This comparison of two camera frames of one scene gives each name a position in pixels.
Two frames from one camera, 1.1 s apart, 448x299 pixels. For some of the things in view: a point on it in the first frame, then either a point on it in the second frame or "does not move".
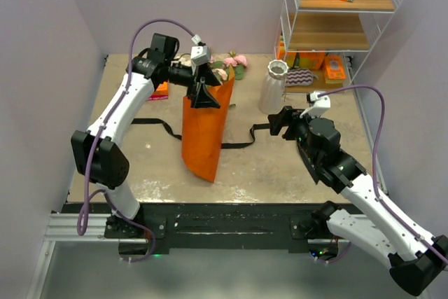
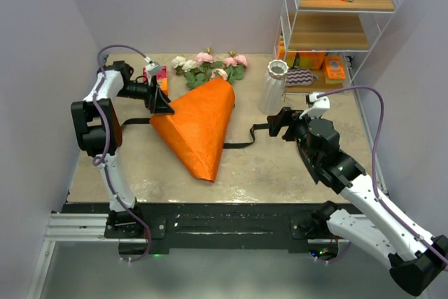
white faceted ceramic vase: [272, 91] does not move
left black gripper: [202, 96] → [157, 99]
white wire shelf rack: [332, 15] does not move
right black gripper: [276, 121] does not move
